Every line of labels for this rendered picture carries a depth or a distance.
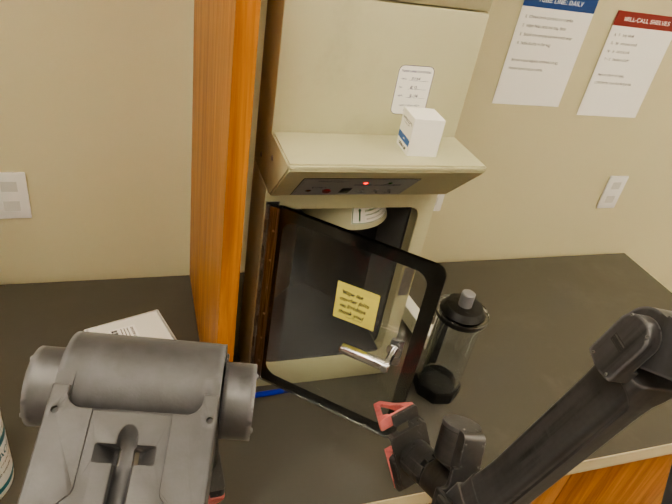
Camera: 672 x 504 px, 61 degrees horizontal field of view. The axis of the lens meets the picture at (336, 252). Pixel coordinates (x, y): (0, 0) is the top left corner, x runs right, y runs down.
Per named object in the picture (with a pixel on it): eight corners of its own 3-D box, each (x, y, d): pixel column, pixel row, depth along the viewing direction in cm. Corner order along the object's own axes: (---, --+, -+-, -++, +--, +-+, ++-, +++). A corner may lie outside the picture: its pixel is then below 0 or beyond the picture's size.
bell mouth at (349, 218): (288, 184, 115) (291, 159, 112) (369, 184, 121) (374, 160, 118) (310, 231, 102) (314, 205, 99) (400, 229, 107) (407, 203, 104)
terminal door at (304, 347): (254, 373, 115) (273, 201, 94) (393, 438, 107) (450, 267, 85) (252, 375, 115) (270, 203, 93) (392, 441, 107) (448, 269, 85)
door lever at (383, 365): (348, 337, 99) (351, 326, 98) (399, 358, 97) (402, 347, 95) (336, 356, 95) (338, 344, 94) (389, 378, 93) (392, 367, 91)
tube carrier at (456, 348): (407, 365, 130) (430, 292, 118) (451, 366, 132) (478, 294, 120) (419, 402, 121) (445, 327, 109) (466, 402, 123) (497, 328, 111)
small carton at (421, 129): (396, 142, 91) (404, 106, 88) (425, 144, 93) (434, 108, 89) (406, 155, 87) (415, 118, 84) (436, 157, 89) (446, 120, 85)
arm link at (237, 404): (9, 450, 26) (247, 465, 28) (33, 325, 27) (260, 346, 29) (151, 396, 68) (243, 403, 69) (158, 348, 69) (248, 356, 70)
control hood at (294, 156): (264, 188, 93) (270, 130, 87) (440, 188, 103) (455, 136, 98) (279, 226, 84) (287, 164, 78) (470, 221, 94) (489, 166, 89)
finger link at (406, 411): (390, 383, 98) (422, 408, 90) (398, 417, 101) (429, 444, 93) (357, 401, 96) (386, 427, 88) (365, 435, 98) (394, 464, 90)
